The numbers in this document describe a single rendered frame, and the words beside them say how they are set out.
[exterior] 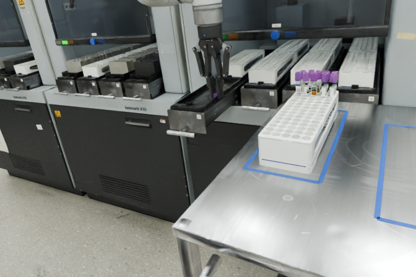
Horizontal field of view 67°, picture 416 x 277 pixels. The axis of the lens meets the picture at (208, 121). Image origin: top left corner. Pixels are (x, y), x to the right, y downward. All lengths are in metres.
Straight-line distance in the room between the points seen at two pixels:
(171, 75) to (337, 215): 1.02
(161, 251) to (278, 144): 1.17
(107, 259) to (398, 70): 1.46
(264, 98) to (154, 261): 0.94
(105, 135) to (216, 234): 1.25
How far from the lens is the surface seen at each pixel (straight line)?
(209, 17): 0.96
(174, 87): 1.39
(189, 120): 0.97
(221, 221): 0.50
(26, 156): 2.37
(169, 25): 1.33
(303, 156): 0.58
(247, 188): 0.56
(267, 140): 0.59
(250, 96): 1.13
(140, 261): 1.65
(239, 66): 1.23
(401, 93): 1.15
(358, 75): 1.07
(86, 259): 1.76
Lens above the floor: 1.14
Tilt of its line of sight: 23 degrees down
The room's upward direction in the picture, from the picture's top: 7 degrees counter-clockwise
